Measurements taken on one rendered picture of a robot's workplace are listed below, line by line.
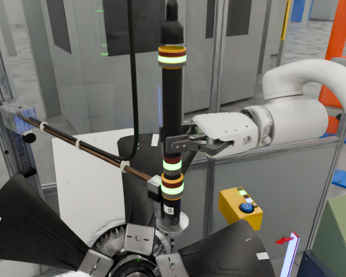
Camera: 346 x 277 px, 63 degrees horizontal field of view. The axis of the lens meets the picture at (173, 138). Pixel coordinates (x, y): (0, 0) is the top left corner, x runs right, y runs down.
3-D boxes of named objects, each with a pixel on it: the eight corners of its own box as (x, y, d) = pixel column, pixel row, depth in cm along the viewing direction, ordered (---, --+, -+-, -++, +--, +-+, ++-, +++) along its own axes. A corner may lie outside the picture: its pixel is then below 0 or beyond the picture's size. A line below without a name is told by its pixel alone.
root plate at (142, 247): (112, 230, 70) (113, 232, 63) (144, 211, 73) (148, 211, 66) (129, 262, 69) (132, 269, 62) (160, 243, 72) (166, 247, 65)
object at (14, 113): (3, 127, 93) (-5, 103, 89) (24, 121, 98) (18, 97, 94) (18, 136, 87) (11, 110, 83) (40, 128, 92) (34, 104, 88)
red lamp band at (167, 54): (152, 55, 44) (152, 50, 44) (169, 51, 47) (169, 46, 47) (174, 58, 42) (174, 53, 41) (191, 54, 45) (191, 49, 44)
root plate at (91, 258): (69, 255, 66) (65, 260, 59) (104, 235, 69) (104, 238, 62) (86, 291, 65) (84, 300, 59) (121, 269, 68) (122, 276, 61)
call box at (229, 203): (217, 210, 117) (219, 189, 112) (239, 205, 120) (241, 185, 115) (235, 239, 104) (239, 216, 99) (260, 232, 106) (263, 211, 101)
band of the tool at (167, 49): (152, 67, 45) (152, 48, 44) (169, 62, 48) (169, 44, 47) (174, 71, 43) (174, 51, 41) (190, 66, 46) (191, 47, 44)
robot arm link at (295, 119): (270, 97, 52) (277, 147, 52) (328, 91, 56) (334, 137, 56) (246, 104, 60) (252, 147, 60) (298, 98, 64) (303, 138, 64)
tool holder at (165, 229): (141, 222, 61) (139, 186, 57) (162, 205, 66) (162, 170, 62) (175, 242, 56) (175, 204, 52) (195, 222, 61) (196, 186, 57)
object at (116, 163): (24, 122, 88) (23, 118, 87) (29, 121, 89) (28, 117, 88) (156, 188, 58) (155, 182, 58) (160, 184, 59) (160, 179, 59)
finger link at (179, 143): (207, 155, 49) (170, 161, 47) (200, 147, 52) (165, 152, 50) (208, 139, 48) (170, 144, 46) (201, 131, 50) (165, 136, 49)
